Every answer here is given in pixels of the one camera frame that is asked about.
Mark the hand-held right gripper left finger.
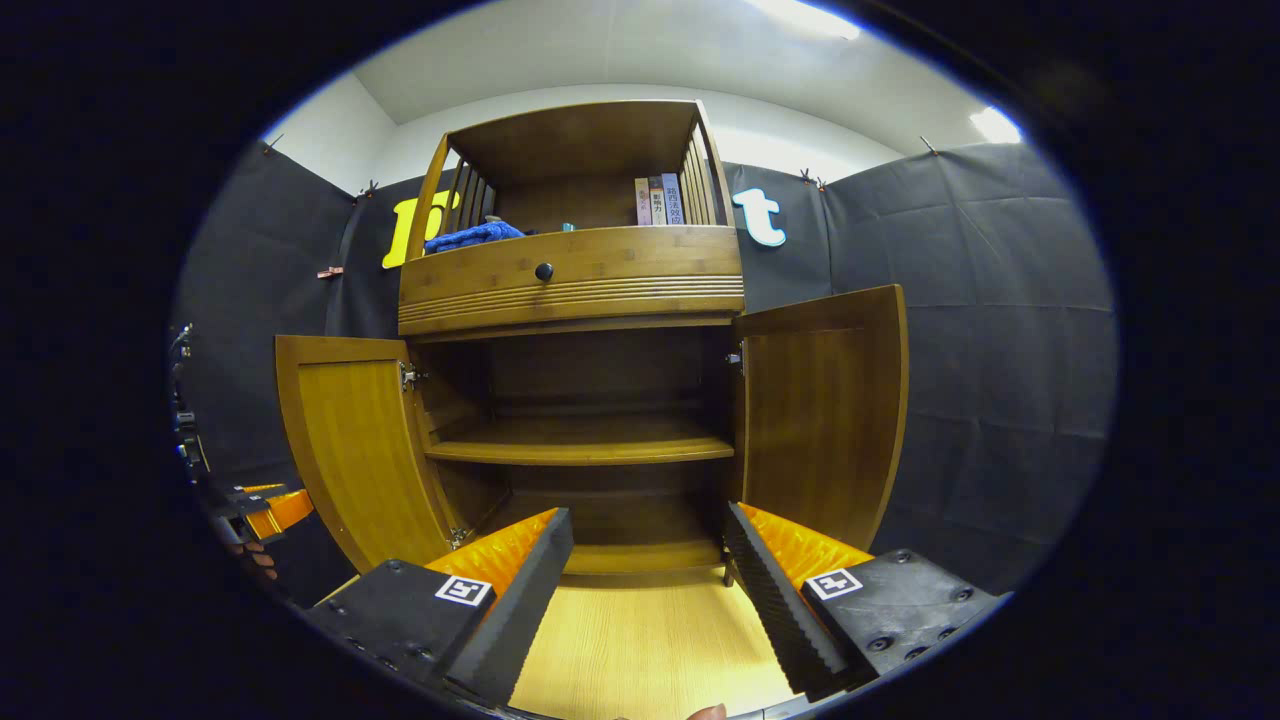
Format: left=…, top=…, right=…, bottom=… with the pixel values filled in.
left=300, top=507, right=575, bottom=706

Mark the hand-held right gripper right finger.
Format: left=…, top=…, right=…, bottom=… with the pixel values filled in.
left=722, top=501, right=1001, bottom=701

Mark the wooden shoe cabinet door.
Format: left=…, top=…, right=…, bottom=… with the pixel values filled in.
left=275, top=335, right=461, bottom=573
left=733, top=285, right=909, bottom=553

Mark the wooden double-door shoe cabinet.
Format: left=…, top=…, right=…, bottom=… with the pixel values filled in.
left=397, top=98, right=746, bottom=576

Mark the wooden inner cabinet shelf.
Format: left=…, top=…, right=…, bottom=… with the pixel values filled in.
left=425, top=415, right=736, bottom=467

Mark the blue cloth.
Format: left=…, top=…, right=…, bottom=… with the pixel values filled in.
left=424, top=220, right=526, bottom=254

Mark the black backdrop cloth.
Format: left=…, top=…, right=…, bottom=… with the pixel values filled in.
left=170, top=140, right=1119, bottom=596

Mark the wooden drawer with black knob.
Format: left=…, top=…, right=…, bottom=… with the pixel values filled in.
left=398, top=225, right=746, bottom=337

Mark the small ceiling light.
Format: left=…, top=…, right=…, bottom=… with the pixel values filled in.
left=968, top=107, right=1023, bottom=144

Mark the large ceiling light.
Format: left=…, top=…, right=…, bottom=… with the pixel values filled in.
left=745, top=0, right=861, bottom=41

